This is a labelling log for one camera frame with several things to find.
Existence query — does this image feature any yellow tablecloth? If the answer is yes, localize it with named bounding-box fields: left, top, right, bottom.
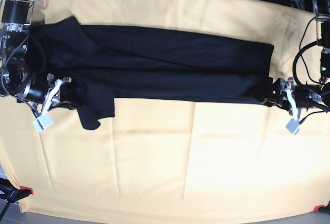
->
left=1, top=0, right=329, bottom=223

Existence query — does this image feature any black T-shirt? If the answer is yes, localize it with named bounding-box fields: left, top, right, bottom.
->
left=25, top=16, right=274, bottom=130

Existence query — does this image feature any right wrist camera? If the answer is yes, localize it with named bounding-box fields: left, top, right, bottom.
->
left=33, top=113, right=54, bottom=132

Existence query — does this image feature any right red black clamp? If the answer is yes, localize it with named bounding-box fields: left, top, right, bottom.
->
left=313, top=202, right=330, bottom=214

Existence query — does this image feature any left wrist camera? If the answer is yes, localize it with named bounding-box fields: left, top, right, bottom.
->
left=286, top=118, right=300, bottom=135

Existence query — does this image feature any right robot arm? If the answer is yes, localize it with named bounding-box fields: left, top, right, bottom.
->
left=1, top=0, right=81, bottom=117

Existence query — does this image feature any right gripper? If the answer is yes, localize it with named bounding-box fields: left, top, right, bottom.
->
left=23, top=74, right=80, bottom=116

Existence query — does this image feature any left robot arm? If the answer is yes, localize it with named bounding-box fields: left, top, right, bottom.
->
left=251, top=0, right=329, bottom=127

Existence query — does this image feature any red black clamp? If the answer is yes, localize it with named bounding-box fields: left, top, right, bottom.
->
left=313, top=202, right=330, bottom=214
left=1, top=178, right=34, bottom=208

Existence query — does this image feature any left red black clamp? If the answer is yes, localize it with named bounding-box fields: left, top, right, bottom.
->
left=1, top=178, right=34, bottom=208

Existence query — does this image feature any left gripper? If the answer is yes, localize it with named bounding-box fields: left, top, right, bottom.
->
left=251, top=77, right=322, bottom=124

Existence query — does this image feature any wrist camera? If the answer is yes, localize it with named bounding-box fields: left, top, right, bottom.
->
left=286, top=118, right=300, bottom=135
left=33, top=113, right=54, bottom=132

